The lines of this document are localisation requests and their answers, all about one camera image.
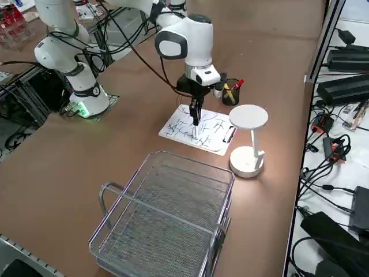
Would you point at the scribbled A4 paper sheet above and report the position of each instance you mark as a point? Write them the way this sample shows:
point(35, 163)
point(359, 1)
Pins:
point(173, 127)

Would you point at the large black power brick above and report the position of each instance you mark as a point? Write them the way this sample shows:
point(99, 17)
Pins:
point(343, 89)

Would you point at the black aluminium frame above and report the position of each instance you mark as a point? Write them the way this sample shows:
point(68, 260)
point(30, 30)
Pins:
point(29, 95)

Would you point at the small black power adapter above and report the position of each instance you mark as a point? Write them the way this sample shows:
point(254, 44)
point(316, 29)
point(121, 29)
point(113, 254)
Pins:
point(347, 36)

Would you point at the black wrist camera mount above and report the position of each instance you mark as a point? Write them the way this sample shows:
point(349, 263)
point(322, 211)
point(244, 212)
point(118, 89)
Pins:
point(222, 79)

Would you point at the blue capped marker pen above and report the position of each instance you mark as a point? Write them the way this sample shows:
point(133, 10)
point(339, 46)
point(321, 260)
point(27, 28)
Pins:
point(196, 131)

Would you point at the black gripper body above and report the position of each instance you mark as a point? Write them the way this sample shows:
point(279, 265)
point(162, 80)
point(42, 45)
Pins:
point(187, 84)

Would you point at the white clipboard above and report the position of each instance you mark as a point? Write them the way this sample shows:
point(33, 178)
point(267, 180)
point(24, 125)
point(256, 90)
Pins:
point(222, 152)

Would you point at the clear rack with red items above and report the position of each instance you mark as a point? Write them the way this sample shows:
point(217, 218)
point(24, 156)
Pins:
point(14, 29)

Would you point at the black mesh pen holder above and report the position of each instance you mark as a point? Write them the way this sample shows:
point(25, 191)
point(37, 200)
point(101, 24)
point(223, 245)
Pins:
point(235, 96)

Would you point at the long black power brick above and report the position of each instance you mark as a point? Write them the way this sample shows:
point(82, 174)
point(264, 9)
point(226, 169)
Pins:
point(348, 60)

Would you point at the yellow highlighter pen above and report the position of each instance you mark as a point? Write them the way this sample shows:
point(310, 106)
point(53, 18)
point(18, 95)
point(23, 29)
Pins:
point(226, 86)

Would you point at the aluminium profile post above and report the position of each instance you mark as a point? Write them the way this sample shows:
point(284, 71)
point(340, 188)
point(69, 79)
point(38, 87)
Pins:
point(323, 43)

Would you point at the grey slotted rail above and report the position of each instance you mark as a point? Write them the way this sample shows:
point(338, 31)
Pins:
point(29, 254)

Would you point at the flat black box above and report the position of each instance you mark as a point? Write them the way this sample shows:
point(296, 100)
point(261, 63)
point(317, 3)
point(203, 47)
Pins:
point(360, 207)

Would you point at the large black pouch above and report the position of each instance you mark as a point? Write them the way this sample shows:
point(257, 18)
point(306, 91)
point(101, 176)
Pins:
point(331, 239)

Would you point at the silver mesh file tray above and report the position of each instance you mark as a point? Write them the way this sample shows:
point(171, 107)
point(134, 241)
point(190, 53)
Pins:
point(161, 216)

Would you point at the orange black electronic device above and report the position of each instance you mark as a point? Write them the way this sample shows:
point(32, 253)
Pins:
point(323, 122)
point(334, 150)

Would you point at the white round desk lamp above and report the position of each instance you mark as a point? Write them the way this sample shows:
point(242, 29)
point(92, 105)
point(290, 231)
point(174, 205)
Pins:
point(248, 116)

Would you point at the black clipboard clip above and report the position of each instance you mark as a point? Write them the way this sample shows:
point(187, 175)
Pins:
point(229, 134)

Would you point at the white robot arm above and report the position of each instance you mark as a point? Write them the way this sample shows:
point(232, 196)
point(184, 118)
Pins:
point(177, 4)
point(199, 37)

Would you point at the red capped marker pen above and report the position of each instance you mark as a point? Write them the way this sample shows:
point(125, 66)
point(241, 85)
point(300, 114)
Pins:
point(239, 83)

